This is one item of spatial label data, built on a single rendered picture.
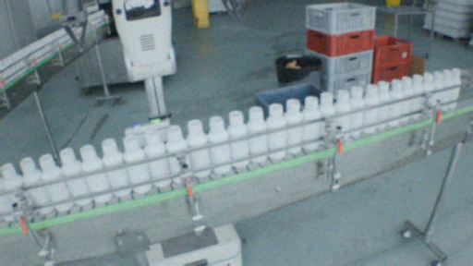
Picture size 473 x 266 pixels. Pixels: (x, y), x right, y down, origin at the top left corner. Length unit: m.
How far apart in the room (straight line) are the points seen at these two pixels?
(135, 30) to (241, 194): 0.77
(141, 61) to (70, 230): 0.74
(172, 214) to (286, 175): 0.37
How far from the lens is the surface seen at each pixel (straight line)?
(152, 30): 1.37
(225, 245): 1.76
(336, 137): 0.97
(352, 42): 3.34
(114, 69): 4.75
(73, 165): 0.91
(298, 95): 1.72
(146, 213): 0.96
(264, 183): 1.01
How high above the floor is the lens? 1.57
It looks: 29 degrees down
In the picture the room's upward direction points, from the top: 4 degrees counter-clockwise
